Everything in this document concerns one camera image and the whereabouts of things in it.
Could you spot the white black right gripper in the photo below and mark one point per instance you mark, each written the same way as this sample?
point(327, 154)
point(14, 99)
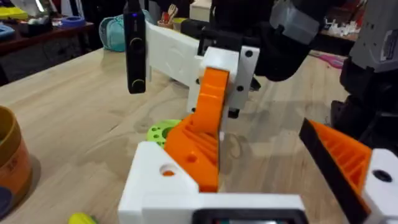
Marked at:
point(171, 53)

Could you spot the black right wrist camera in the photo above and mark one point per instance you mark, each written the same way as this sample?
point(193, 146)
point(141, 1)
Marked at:
point(135, 49)

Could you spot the blue tape roll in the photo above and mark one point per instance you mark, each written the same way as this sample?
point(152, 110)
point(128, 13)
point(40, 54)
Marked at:
point(73, 21)

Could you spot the dark wooden side table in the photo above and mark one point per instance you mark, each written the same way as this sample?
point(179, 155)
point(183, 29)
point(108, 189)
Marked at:
point(37, 39)

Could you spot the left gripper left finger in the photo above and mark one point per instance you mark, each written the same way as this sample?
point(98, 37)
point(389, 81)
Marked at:
point(146, 180)

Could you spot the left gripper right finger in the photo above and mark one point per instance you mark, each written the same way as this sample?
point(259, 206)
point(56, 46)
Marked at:
point(348, 161)

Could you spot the orange yellow toy tub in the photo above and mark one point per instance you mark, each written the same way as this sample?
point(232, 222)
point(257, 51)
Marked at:
point(14, 168)

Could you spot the yellow toy vegetable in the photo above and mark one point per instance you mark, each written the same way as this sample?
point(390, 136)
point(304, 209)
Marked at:
point(81, 219)

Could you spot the cup with wooden utensils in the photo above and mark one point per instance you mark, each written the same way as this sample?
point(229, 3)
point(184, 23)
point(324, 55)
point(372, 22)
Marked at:
point(168, 18)

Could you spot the green disc with holes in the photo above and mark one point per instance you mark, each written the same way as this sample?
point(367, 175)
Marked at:
point(157, 132)

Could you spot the heap of white parts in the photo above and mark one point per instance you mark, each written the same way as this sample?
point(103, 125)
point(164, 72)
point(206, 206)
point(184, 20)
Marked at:
point(342, 28)

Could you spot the teal soft bag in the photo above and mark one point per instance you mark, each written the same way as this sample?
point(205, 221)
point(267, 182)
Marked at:
point(113, 34)

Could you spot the yellow box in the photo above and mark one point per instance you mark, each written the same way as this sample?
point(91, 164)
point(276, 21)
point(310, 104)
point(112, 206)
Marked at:
point(12, 13)

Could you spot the pink flat object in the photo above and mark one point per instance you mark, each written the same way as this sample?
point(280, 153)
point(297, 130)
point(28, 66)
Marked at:
point(331, 59)

